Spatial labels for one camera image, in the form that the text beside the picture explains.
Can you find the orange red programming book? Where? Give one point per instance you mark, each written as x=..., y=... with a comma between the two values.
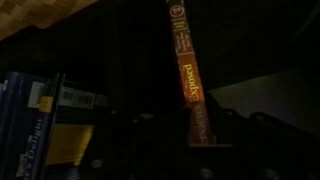
x=190, y=80

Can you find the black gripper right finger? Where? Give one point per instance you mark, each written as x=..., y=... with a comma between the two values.
x=260, y=146

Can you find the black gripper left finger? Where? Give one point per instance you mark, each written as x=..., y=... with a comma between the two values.
x=156, y=140

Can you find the black bookshelf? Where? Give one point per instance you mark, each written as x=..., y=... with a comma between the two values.
x=250, y=40

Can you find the dark blue thick book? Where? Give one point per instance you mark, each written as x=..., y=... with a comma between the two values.
x=26, y=133

